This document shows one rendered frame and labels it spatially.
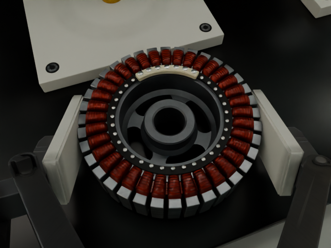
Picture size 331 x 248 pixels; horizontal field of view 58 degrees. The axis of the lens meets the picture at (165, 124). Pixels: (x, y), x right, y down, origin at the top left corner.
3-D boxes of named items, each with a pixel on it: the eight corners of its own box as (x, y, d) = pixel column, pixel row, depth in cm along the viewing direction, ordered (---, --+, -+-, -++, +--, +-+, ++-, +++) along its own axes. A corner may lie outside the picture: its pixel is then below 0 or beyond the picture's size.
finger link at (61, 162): (68, 205, 15) (54, 206, 15) (90, 131, 21) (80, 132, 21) (56, 160, 14) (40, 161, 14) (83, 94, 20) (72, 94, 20)
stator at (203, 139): (263, 216, 19) (284, 201, 15) (82, 224, 18) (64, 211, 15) (235, 72, 24) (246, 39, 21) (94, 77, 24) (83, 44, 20)
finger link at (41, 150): (42, 223, 14) (-25, 226, 14) (67, 155, 18) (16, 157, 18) (34, 200, 13) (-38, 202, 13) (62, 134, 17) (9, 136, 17)
